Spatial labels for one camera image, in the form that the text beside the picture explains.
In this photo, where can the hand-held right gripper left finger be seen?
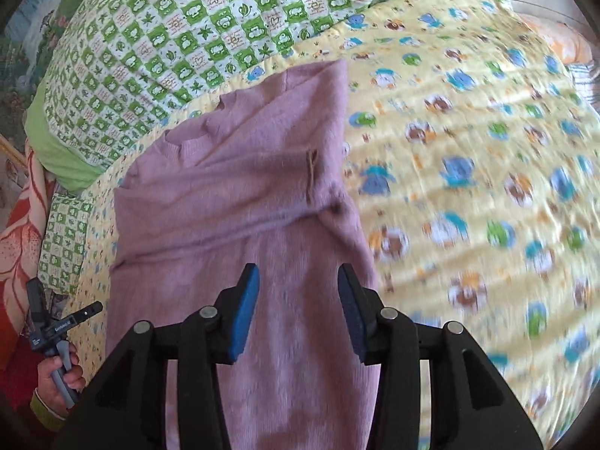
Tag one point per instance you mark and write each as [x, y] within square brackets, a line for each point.
[246, 311]

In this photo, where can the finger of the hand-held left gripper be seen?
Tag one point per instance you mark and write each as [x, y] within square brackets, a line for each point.
[86, 313]
[36, 300]

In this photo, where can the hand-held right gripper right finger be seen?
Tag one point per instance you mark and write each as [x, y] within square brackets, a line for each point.
[351, 311]

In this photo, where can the purple knit sweater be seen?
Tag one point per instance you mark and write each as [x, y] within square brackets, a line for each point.
[234, 197]

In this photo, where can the person's left forearm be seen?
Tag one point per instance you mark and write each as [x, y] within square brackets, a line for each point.
[44, 413]

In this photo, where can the person's left hand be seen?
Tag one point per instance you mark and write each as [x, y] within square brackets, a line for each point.
[49, 379]

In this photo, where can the red floral blanket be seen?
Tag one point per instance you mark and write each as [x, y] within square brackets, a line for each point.
[18, 253]

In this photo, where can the red cloth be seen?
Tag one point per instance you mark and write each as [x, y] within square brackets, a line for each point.
[18, 375]

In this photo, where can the small green checkered pillow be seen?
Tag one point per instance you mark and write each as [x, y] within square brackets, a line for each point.
[63, 239]

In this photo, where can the yellow bear print blanket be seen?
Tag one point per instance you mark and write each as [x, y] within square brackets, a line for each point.
[468, 197]

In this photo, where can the large green checkered pillow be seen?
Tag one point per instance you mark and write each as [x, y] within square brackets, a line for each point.
[187, 33]

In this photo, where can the blue striped cloth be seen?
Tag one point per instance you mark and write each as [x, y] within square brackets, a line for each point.
[586, 77]

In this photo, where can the orange pillow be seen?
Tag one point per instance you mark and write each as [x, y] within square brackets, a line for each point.
[558, 40]

